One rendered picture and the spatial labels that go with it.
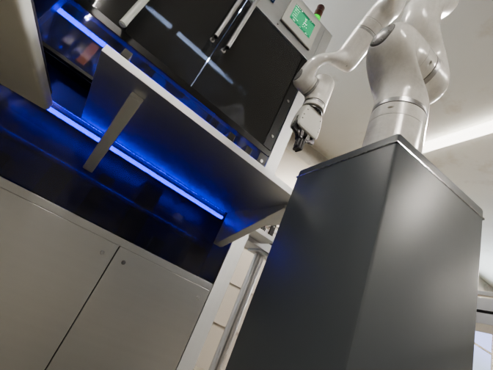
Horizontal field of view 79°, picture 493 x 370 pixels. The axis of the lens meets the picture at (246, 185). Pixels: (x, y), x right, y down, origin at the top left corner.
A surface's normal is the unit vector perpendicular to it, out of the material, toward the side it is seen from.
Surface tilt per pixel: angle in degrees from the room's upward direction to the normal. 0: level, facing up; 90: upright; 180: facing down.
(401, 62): 127
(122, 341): 90
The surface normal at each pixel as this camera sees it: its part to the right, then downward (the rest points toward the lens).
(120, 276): 0.55, -0.15
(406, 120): -0.04, -0.45
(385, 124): -0.56, -0.55
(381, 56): -0.86, 0.10
